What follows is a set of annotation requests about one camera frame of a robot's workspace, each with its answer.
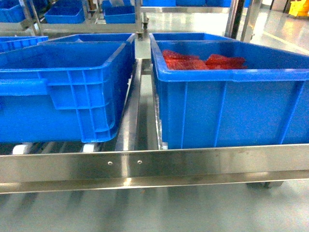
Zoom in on stainless steel shelf rack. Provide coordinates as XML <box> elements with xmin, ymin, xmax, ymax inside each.
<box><xmin>0</xmin><ymin>0</ymin><xmax>309</xmax><ymax>194</ymax></box>

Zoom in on blue bin behind left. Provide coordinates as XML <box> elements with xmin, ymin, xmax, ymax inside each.
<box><xmin>37</xmin><ymin>33</ymin><xmax>136</xmax><ymax>61</ymax></box>

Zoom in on blue bin behind right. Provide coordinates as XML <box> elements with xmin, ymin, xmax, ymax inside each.
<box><xmin>149</xmin><ymin>32</ymin><xmax>234</xmax><ymax>42</ymax></box>

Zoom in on blue plastic bin left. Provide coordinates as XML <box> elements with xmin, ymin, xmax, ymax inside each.
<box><xmin>0</xmin><ymin>41</ymin><xmax>134</xmax><ymax>143</ymax></box>

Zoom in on blue bin far rack centre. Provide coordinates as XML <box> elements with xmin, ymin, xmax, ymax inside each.
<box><xmin>103</xmin><ymin>6</ymin><xmax>135</xmax><ymax>24</ymax></box>

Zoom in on blue bin rack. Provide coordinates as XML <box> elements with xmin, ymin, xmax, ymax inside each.
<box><xmin>103</xmin><ymin>6</ymin><xmax>135</xmax><ymax>24</ymax></box>
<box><xmin>44</xmin><ymin>6</ymin><xmax>85</xmax><ymax>24</ymax></box>

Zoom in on blue bin with red bags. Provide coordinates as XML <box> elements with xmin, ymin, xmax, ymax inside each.
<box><xmin>151</xmin><ymin>41</ymin><xmax>309</xmax><ymax>149</ymax></box>

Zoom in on red bubble wrap bags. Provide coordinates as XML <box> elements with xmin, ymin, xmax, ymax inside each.
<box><xmin>162</xmin><ymin>50</ymin><xmax>247</xmax><ymax>70</ymax></box>

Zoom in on far stainless steel rack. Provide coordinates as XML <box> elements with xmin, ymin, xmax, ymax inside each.
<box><xmin>0</xmin><ymin>0</ymin><xmax>256</xmax><ymax>41</ymax></box>

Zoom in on yellow mop bucket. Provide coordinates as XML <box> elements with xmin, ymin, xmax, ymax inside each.
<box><xmin>288</xmin><ymin>0</ymin><xmax>309</xmax><ymax>17</ymax></box>

